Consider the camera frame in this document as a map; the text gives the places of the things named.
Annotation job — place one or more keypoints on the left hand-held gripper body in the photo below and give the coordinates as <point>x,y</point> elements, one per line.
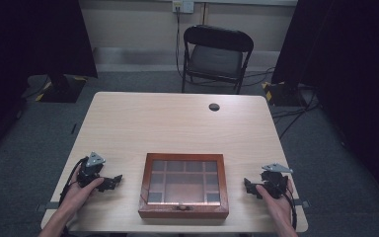
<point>90,171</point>

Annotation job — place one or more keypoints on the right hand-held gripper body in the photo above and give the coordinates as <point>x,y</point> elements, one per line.
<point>274,182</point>

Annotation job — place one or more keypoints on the wooden box with glass lid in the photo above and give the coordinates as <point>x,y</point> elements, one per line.
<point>183,186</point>

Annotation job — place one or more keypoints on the person's right hand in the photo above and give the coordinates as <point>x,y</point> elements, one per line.
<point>279,209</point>

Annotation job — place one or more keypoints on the person's left hand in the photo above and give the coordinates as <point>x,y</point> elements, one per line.
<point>77,196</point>

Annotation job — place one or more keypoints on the small black floor object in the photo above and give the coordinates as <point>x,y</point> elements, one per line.
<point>74,128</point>

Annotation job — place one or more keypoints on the light wooden table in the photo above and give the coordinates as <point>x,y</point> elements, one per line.
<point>164,128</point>

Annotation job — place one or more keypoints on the black stand base striped tape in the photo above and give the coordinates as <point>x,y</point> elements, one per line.
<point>62,89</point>
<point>283,94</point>

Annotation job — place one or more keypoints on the black curtain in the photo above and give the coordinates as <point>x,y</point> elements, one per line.
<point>29,49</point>
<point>352,82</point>

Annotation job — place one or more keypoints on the black folding chair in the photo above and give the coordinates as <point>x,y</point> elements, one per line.
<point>215,61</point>

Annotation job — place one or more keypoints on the white wall socket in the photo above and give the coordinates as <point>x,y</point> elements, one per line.
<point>183,6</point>

